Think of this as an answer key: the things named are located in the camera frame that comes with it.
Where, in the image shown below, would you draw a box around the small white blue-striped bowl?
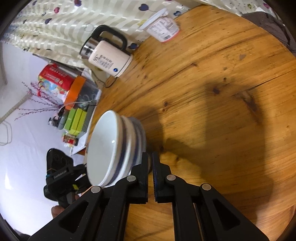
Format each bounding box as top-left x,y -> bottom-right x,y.
106,115 -> 137,187

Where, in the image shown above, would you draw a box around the lime green box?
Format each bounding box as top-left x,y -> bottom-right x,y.
69,108 -> 87,136

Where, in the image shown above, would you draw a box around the red label jar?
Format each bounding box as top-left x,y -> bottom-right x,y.
62,135 -> 79,146

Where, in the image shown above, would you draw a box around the black kettle power cord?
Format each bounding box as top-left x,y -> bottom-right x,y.
92,69 -> 117,88

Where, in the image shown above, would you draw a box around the chevron pattern tray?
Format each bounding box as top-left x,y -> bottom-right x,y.
81,104 -> 96,135

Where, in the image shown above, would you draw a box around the white side shelf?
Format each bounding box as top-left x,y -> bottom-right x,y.
69,89 -> 102,156

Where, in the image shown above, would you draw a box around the red snack package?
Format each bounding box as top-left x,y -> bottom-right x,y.
39,64 -> 75,91

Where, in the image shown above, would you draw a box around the heart pattern curtain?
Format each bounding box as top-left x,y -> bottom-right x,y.
1,0 -> 276,68

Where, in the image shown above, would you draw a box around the grey glasses case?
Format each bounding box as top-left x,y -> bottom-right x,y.
58,112 -> 69,130

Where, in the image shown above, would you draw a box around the dark green box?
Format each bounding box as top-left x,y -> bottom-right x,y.
64,108 -> 76,131

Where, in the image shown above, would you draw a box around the white electric kettle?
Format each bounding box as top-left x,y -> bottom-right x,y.
80,25 -> 133,78

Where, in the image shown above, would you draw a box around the orange lid storage bin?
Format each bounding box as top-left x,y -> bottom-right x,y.
64,76 -> 101,110

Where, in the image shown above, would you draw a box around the purple dried branches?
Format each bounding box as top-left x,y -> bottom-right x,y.
15,81 -> 64,121

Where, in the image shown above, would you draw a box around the left hand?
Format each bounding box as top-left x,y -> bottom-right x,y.
51,205 -> 65,218

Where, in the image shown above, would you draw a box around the large white blue-striped bowl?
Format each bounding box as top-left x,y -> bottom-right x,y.
87,110 -> 123,187

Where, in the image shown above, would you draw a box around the dark checkered cloth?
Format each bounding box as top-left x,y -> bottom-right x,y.
242,11 -> 296,56

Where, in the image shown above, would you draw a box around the white plastic tub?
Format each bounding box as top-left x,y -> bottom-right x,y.
139,8 -> 180,43

